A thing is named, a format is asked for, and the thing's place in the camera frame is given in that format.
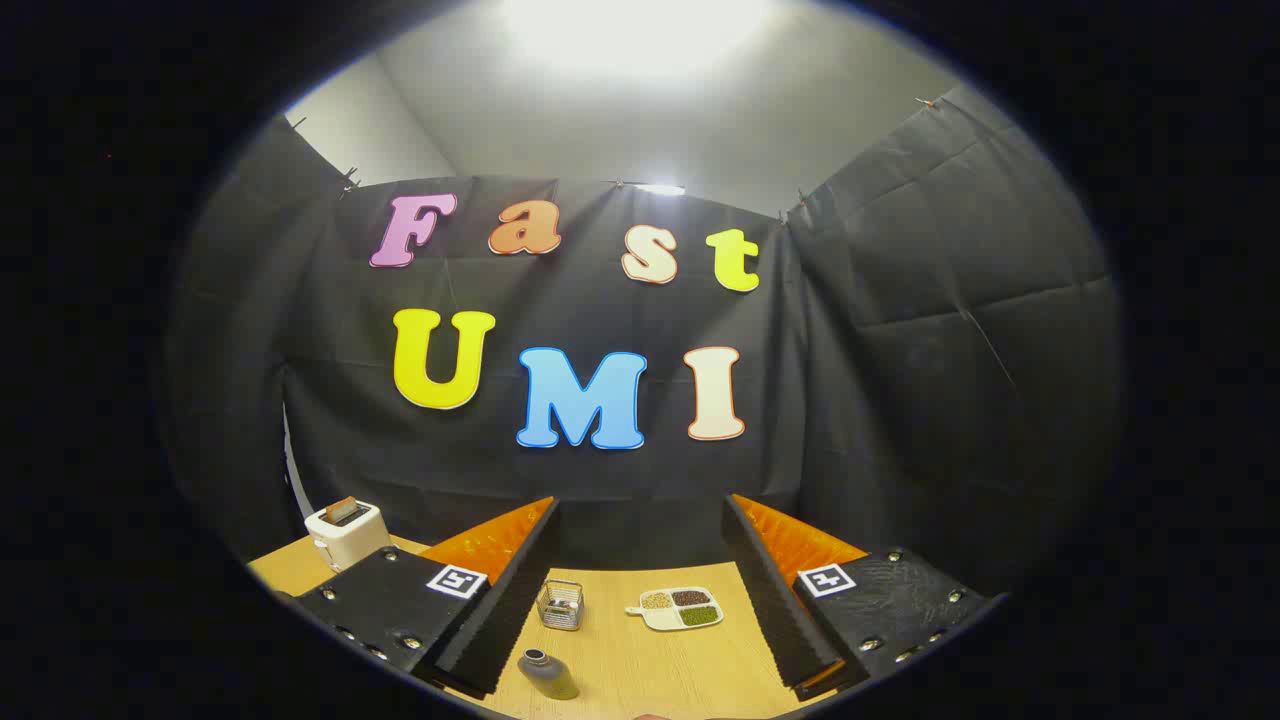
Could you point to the bread slice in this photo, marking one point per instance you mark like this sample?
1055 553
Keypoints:
342 511

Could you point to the white divided dish with beans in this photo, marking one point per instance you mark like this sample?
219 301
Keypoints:
680 610

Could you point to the wooden table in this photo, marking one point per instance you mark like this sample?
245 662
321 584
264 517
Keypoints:
660 665

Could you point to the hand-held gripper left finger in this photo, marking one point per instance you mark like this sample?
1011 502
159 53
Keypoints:
500 620

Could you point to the cream toaster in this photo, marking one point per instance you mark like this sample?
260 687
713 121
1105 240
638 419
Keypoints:
350 545

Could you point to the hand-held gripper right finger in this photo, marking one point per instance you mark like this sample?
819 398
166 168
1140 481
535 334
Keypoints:
780 620

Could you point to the silver bottle with green label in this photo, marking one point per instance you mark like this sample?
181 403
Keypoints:
550 676

